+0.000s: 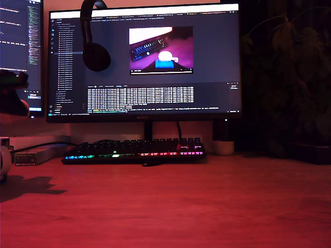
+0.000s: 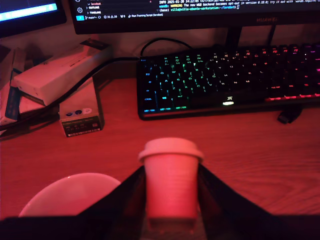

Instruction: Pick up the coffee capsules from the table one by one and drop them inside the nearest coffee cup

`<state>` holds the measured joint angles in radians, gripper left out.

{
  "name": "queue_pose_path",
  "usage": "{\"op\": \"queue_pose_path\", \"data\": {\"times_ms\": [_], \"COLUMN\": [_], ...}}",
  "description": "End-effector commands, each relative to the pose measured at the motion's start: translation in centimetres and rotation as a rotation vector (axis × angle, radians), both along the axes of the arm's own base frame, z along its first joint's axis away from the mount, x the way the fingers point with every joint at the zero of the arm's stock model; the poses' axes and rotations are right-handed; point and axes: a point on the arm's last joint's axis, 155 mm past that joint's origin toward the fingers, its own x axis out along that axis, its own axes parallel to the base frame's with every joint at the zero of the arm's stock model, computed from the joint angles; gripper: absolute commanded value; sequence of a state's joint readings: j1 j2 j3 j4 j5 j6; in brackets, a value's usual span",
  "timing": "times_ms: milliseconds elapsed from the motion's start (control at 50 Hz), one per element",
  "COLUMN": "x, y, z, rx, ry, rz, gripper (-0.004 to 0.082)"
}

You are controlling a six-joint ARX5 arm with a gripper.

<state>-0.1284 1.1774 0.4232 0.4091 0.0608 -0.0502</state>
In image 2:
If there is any pale coffee capsule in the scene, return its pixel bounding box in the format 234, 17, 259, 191
137, 137, 205, 221

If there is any capsule carton with printed label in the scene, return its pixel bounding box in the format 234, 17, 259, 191
58, 76, 106, 138

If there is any small black plug connector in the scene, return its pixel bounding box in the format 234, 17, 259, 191
276, 104, 304, 125

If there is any black backlit keyboard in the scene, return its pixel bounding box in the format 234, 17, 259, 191
136, 43, 320, 122

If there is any long white carton box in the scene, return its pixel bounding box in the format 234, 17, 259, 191
10, 38, 114, 107

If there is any blue edged flat box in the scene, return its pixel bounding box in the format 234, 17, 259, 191
4, 67, 22, 122

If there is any black monitor stand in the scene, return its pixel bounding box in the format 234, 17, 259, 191
225, 25, 244, 49

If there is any large black computer monitor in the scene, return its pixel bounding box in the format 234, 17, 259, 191
68, 0, 320, 36

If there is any thick black cable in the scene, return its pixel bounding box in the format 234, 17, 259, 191
0, 56, 141, 133

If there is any thin black keyboard cable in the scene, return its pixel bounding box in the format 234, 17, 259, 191
139, 37, 194, 59

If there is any thin black monitor cable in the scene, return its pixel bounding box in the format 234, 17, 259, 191
269, 24, 277, 48

